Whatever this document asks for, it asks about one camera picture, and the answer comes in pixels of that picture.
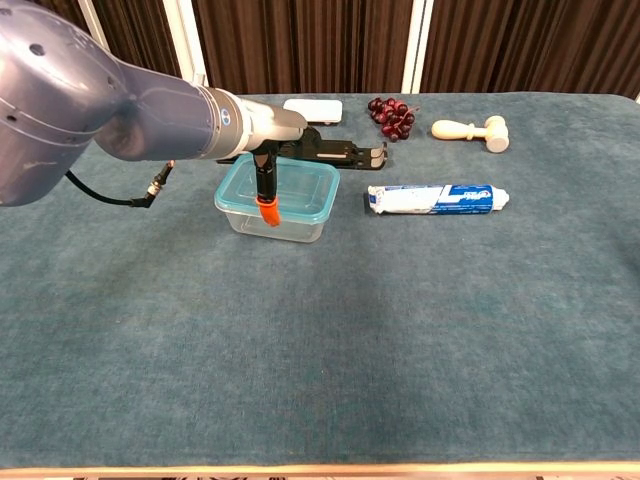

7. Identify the small wooden mallet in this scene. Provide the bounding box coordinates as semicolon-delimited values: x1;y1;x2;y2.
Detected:
431;115;511;154

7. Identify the thin grey frame post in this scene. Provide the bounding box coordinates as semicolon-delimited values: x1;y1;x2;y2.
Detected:
77;0;111;51

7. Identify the clear plastic food container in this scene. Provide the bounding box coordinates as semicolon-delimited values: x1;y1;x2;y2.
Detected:
219;199;334;244

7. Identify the dark brown pleated curtain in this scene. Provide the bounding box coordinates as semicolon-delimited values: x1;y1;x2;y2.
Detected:
0;0;640;99

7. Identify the dark red grape bunch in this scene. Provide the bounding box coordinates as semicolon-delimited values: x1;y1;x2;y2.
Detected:
367;96;420;143

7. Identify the white blue toothpaste tube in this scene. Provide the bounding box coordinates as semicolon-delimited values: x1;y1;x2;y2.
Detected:
367;183;512;217

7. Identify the black folding stand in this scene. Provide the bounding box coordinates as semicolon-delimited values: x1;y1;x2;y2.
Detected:
215;134;389;172

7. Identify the white frame post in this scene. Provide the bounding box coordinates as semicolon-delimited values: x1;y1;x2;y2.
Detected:
402;0;434;95
162;0;210;90

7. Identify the teal table cloth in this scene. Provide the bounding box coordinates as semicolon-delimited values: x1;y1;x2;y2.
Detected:
0;92;640;469

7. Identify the teal plastic container lid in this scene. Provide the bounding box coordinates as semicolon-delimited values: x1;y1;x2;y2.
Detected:
214;152;342;225

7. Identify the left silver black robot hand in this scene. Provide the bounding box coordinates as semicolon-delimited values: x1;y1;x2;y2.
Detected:
244;97;321;228

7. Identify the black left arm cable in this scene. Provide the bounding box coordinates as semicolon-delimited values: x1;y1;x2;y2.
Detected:
64;159;176;210

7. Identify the white rectangular box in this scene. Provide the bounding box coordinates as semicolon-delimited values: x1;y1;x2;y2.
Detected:
282;98;344;126

